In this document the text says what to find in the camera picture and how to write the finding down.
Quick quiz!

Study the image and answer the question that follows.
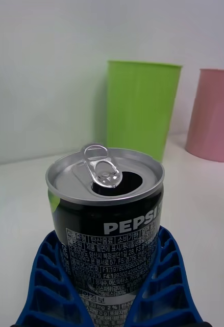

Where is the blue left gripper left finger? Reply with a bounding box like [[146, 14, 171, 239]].
[[13, 229, 94, 327]]

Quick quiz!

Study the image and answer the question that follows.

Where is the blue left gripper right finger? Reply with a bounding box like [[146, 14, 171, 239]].
[[126, 226, 204, 327]]

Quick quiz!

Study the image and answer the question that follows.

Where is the black drink can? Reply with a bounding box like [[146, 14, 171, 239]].
[[45, 143, 165, 327]]

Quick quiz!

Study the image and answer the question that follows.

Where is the pink plastic bin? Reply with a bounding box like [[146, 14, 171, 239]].
[[185, 68, 224, 163]]

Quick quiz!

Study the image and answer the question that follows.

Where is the green plastic bin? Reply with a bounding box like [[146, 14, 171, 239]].
[[106, 60, 183, 164]]

